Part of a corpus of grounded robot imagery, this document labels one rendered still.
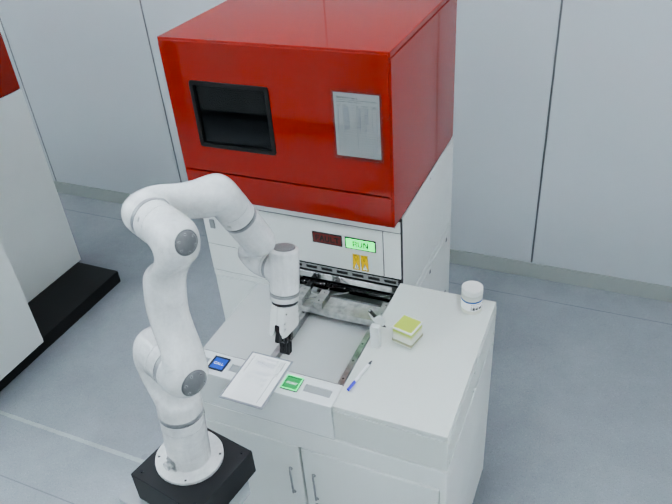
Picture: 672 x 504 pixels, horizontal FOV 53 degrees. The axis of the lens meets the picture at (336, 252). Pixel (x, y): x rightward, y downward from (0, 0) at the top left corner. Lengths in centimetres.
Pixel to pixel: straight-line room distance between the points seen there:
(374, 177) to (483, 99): 157
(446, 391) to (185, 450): 76
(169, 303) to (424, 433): 80
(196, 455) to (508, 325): 223
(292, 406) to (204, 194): 80
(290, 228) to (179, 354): 97
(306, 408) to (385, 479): 33
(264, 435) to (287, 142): 96
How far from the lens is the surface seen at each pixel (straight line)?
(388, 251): 236
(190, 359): 166
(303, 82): 213
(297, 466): 230
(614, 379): 357
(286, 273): 182
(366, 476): 219
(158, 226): 147
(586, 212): 384
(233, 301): 288
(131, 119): 482
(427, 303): 233
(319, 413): 205
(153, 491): 200
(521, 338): 369
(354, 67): 204
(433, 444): 196
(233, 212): 160
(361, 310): 244
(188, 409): 181
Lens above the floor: 244
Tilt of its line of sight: 34 degrees down
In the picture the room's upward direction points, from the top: 5 degrees counter-clockwise
